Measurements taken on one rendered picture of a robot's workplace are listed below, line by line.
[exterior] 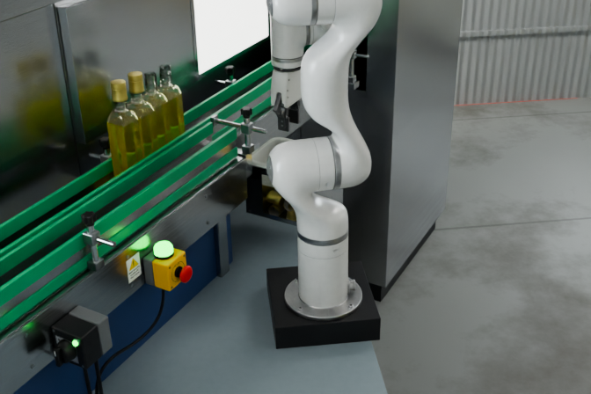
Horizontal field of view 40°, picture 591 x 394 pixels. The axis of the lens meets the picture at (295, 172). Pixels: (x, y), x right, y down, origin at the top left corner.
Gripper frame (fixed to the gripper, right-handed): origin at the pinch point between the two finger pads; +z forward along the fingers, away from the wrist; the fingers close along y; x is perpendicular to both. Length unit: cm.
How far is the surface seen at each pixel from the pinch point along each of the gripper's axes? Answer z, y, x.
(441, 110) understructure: 47, -129, 2
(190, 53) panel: -11.8, -5.4, -34.2
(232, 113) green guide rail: 1.6, -0.7, -18.1
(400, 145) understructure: 43, -83, 2
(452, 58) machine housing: 27, -138, 2
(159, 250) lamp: 11, 54, -4
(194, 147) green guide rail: 2.8, 20.1, -16.7
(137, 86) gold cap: -18.1, 34.1, -21.4
